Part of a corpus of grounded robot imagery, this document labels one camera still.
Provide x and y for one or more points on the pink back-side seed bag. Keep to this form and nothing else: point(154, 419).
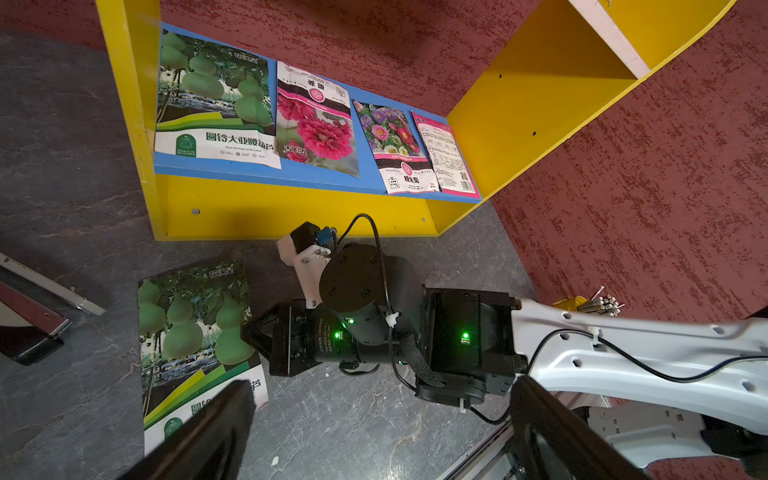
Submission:
point(453, 175)

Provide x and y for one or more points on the green gourd bag lower shelf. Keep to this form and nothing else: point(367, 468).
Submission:
point(213, 103)

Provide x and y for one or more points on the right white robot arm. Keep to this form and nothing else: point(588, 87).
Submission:
point(685, 389)

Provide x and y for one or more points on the yellow wooden shelf unit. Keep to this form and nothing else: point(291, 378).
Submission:
point(513, 79)

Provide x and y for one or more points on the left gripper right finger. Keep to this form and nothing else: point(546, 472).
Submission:
point(550, 442)

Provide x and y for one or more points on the red dahlia seed bag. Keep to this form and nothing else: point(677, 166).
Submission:
point(314, 122)

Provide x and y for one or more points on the yellow pencil cup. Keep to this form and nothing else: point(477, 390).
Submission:
point(600, 303)

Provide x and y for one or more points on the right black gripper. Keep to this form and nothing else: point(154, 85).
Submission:
point(287, 334)

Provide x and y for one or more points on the large green gourd seed bag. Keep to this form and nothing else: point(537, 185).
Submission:
point(190, 322)

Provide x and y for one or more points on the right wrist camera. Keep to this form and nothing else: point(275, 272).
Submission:
point(308, 249)

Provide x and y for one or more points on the silver stapler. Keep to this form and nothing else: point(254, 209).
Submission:
point(30, 331)

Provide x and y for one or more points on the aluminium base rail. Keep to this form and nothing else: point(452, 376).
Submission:
point(490, 458)

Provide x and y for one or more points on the mixed flower seed bag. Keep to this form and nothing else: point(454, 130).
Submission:
point(401, 162)

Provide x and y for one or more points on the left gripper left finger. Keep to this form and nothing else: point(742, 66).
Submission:
point(211, 445)

